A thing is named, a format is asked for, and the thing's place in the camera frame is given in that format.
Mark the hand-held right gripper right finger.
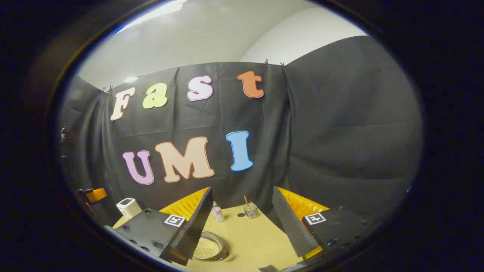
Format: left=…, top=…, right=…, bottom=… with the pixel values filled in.
left=271, top=186, right=375, bottom=261

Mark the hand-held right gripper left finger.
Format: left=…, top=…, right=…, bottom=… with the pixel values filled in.
left=113, top=187, right=214, bottom=266

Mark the steel pot with black handle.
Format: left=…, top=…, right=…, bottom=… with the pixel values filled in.
left=192, top=230, right=230, bottom=261

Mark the clear bottle with pink label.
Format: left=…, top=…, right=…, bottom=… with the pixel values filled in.
left=212, top=201, right=225, bottom=223

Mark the pile of soybeans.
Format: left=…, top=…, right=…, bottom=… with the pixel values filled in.
left=194, top=237, right=220, bottom=259

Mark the white toaster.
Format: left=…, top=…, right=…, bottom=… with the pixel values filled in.
left=116, top=198, right=143, bottom=219

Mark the small glass cup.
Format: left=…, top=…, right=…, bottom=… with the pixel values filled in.
left=244, top=202, right=260, bottom=219

